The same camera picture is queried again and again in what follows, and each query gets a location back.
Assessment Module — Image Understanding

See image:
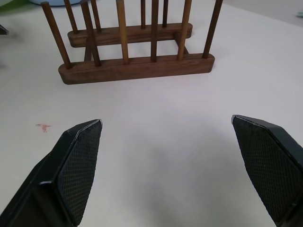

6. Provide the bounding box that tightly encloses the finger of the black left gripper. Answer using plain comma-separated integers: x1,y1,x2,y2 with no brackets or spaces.
0,119,103,227

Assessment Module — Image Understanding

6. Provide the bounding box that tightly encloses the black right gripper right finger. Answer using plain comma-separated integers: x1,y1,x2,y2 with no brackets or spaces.
230,114,303,227

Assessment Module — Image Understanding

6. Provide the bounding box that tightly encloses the wooden dish rack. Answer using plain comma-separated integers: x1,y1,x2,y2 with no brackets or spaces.
40,0,224,85

